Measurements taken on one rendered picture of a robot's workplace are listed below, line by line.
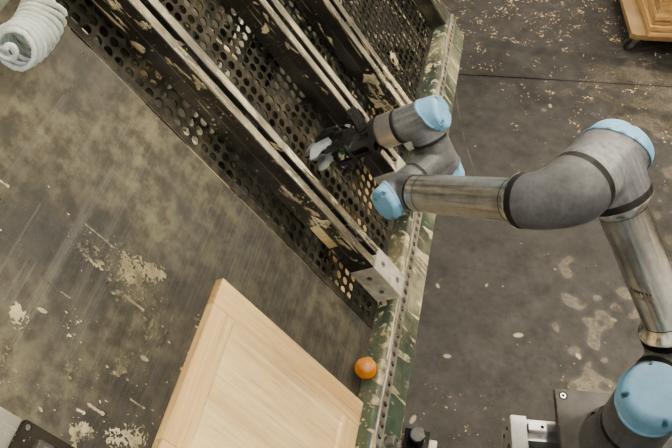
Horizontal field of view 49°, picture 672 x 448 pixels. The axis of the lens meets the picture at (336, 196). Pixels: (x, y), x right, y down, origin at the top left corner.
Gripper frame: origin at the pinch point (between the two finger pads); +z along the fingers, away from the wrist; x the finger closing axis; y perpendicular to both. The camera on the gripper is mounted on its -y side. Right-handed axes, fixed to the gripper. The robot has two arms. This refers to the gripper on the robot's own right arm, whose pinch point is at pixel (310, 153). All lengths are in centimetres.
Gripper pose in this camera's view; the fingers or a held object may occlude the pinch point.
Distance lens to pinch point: 171.4
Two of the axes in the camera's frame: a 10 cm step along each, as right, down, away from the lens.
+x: 5.6, 6.4, 5.2
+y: -2.2, 7.2, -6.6
